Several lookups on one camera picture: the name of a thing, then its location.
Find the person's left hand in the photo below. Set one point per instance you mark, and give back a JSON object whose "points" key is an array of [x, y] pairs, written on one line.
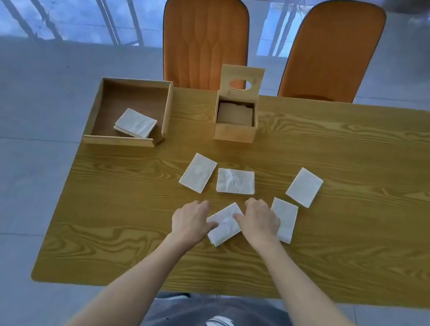
{"points": [[189, 222]]}

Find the wooden box with holed lid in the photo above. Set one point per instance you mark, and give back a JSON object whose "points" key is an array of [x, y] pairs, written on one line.
{"points": [[234, 133]]}

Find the open wooden tray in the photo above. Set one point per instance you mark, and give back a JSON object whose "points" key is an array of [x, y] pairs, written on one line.
{"points": [[128, 94]]}

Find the white tissue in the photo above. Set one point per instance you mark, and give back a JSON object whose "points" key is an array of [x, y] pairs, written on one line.
{"points": [[304, 187], [198, 173], [225, 227], [236, 181], [287, 221]]}

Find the orange plain-backed chair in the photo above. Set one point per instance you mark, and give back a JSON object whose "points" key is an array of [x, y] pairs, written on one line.
{"points": [[330, 53]]}

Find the napkin stack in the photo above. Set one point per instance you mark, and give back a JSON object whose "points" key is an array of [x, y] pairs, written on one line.
{"points": [[136, 123]]}

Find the person's right hand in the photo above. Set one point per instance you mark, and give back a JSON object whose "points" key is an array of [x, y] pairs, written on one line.
{"points": [[260, 223]]}

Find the person's right forearm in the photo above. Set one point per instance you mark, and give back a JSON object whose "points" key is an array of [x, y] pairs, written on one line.
{"points": [[317, 315]]}

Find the person's left forearm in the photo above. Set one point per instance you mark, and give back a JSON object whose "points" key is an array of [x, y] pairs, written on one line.
{"points": [[128, 297]]}

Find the orange quilted chair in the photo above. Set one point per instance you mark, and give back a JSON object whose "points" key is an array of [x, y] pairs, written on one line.
{"points": [[202, 37]]}

